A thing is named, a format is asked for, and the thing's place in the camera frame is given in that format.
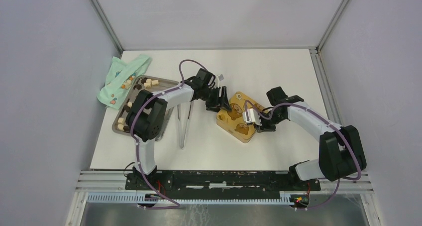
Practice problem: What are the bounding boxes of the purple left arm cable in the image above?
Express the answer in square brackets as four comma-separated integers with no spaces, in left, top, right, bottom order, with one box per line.
[129,59,209,210]

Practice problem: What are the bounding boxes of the silver box lid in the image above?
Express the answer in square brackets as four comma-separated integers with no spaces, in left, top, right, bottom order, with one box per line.
[216,92,264,143]

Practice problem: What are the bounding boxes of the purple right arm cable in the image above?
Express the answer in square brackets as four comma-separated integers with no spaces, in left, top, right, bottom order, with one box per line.
[243,100,362,210]

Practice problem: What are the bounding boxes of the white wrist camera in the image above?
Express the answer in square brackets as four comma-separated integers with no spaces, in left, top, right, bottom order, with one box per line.
[215,74,224,87]
[242,108,261,125]

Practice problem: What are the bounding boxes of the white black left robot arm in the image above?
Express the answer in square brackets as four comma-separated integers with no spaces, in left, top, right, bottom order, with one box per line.
[125,69,231,190]

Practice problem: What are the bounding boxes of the green patterned cloth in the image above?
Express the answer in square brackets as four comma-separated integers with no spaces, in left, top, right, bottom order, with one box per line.
[97,54,152,110]

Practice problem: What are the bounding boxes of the metal serving tongs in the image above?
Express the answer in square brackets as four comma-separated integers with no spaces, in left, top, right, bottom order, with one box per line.
[177,102,194,149]

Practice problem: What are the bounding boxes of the metal chocolate tray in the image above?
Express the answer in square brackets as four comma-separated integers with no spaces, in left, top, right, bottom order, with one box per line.
[111,76,178,142]

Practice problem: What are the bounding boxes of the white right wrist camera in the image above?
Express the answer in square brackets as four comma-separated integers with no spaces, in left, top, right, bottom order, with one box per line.
[242,108,261,125]

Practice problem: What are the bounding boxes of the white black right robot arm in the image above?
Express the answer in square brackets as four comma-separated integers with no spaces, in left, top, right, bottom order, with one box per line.
[243,87,367,190]

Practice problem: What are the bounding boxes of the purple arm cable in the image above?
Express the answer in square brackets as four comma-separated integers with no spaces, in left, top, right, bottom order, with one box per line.
[129,59,209,210]
[243,100,362,210]

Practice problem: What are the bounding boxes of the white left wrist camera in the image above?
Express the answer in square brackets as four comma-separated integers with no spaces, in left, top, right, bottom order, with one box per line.
[215,74,224,87]

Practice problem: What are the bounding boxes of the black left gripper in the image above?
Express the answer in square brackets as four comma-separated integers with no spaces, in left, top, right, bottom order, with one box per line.
[201,86,232,114]

